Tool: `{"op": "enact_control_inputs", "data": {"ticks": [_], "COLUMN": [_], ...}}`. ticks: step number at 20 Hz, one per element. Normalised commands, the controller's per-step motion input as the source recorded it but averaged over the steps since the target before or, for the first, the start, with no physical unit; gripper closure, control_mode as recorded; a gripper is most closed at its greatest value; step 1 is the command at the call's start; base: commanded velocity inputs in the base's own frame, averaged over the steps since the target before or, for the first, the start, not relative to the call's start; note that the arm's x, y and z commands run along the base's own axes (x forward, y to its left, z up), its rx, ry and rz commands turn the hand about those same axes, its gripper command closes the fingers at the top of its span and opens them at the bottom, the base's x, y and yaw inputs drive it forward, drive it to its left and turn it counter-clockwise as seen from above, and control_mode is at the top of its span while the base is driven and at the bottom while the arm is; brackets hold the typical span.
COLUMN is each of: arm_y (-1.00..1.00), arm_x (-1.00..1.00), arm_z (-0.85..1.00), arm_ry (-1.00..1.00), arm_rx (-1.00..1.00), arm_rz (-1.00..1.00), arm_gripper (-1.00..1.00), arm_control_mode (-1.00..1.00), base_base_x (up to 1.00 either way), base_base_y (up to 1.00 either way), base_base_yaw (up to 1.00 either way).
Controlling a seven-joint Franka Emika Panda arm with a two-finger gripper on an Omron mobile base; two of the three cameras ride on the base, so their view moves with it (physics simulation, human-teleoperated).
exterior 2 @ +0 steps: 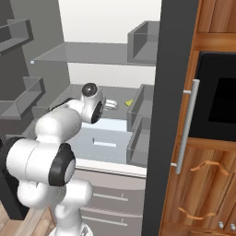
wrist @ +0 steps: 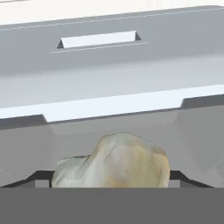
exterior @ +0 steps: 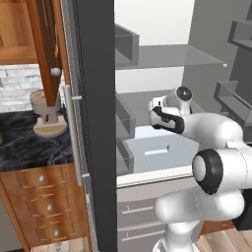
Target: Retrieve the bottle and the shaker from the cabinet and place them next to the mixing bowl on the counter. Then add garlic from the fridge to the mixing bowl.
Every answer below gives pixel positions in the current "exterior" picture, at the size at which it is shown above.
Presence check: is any grey freezer drawer front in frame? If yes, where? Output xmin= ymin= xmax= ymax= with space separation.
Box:
xmin=116 ymin=176 xmax=205 ymax=252

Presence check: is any silver fridge door handle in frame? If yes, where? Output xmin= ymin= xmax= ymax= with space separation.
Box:
xmin=62 ymin=84 xmax=91 ymax=187

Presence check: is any pale fridge crisper drawer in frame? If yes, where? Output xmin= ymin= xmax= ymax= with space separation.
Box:
xmin=122 ymin=125 xmax=200 ymax=169

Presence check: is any dark grey fridge door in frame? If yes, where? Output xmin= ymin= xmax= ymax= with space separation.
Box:
xmin=60 ymin=0 xmax=118 ymax=252

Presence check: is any wooden cabinet door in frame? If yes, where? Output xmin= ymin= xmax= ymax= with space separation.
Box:
xmin=27 ymin=0 xmax=72 ymax=108

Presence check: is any grey fridge door bin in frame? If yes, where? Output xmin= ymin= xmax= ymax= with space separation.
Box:
xmin=115 ymin=93 xmax=137 ymax=140
xmin=114 ymin=23 xmax=141 ymax=67
xmin=115 ymin=139 xmax=135 ymax=177

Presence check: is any beige stand appliance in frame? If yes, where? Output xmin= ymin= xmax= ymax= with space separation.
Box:
xmin=29 ymin=89 xmax=69 ymax=139

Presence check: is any wooden drawer front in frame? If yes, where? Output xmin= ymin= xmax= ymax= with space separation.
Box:
xmin=24 ymin=189 xmax=84 ymax=217
xmin=33 ymin=216 xmax=89 ymax=243
xmin=14 ymin=164 xmax=79 ymax=191

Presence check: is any wooden wall cabinet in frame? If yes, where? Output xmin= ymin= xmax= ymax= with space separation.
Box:
xmin=0 ymin=0 xmax=39 ymax=66

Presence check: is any grey fridge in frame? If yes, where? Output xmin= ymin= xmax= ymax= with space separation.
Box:
xmin=113 ymin=0 xmax=252 ymax=252

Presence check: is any glass fridge shelf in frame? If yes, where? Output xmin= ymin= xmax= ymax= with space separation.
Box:
xmin=114 ymin=43 xmax=228 ymax=70

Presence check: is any grey fridge door with bins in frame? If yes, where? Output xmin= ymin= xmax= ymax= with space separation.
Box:
xmin=214 ymin=0 xmax=252 ymax=231

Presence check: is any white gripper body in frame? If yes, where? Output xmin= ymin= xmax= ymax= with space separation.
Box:
xmin=149 ymin=96 xmax=170 ymax=114

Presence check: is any silver cabinet door knob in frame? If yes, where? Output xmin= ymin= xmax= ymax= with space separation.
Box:
xmin=50 ymin=67 xmax=63 ymax=78

